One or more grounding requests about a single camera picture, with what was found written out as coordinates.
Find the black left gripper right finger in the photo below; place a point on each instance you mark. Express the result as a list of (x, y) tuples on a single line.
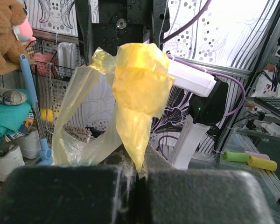
[(156, 190)]

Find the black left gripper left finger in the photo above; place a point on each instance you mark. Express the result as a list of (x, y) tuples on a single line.
[(116, 191)]

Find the yellow plastic trash bag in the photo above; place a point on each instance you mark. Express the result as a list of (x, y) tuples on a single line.
[(141, 86)]

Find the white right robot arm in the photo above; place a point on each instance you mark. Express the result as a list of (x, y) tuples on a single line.
[(121, 22)]

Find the green bag roll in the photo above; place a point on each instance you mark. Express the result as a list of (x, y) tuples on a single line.
[(235, 157)]

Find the pink bag roll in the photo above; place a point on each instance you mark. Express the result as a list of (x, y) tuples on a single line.
[(263, 156)]

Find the yellow bag roll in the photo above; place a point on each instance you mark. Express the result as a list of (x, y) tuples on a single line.
[(261, 163)]

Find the white sneaker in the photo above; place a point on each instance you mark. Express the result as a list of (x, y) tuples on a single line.
[(10, 160)]

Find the teal folded cloth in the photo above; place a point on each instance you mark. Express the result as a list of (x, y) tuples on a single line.
[(15, 120)]

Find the rolled newspaper bundle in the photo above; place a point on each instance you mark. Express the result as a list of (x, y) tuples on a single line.
[(12, 97)]

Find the silver foil pouch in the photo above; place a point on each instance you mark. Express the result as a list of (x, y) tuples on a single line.
[(66, 55)]

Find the black keyboard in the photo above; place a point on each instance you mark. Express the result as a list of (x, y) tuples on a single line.
[(271, 104)]

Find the brown teddy bear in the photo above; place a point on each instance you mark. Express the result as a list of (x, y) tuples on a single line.
[(12, 14)]

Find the pink plush toy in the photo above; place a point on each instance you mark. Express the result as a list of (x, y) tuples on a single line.
[(24, 32)]

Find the blue handled broom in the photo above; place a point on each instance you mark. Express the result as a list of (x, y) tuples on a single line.
[(45, 152)]

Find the black wire basket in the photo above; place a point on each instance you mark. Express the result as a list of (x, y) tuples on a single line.
[(44, 54)]

